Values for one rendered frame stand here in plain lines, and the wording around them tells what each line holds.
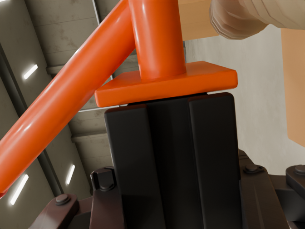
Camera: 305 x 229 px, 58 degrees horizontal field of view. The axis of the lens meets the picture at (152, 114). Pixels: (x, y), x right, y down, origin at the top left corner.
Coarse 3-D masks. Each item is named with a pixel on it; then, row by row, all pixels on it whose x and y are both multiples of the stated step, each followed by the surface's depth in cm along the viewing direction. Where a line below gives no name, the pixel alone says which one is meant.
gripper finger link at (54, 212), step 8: (56, 200) 11; (64, 200) 11; (72, 200) 12; (48, 208) 11; (56, 208) 11; (64, 208) 11; (72, 208) 11; (40, 216) 11; (48, 216) 11; (56, 216) 10; (64, 216) 10; (72, 216) 11; (32, 224) 10; (40, 224) 10; (48, 224) 10; (56, 224) 10; (64, 224) 10
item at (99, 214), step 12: (108, 168) 12; (96, 180) 12; (108, 180) 12; (96, 192) 12; (108, 192) 12; (96, 204) 11; (108, 204) 11; (120, 204) 11; (96, 216) 10; (108, 216) 10; (120, 216) 10; (96, 228) 9; (108, 228) 9; (120, 228) 9
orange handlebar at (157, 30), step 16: (128, 0) 12; (144, 0) 11; (160, 0) 11; (176, 0) 12; (144, 16) 12; (160, 16) 11; (176, 16) 12; (144, 32) 12; (160, 32) 12; (176, 32) 12; (144, 48) 12; (160, 48) 12; (176, 48) 12; (144, 64) 12; (160, 64) 12; (176, 64) 12
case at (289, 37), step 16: (288, 32) 29; (304, 32) 26; (288, 48) 29; (304, 48) 26; (288, 64) 30; (304, 64) 26; (288, 80) 30; (304, 80) 27; (288, 96) 31; (304, 96) 27; (288, 112) 31; (304, 112) 28; (288, 128) 32; (304, 128) 28; (304, 144) 29
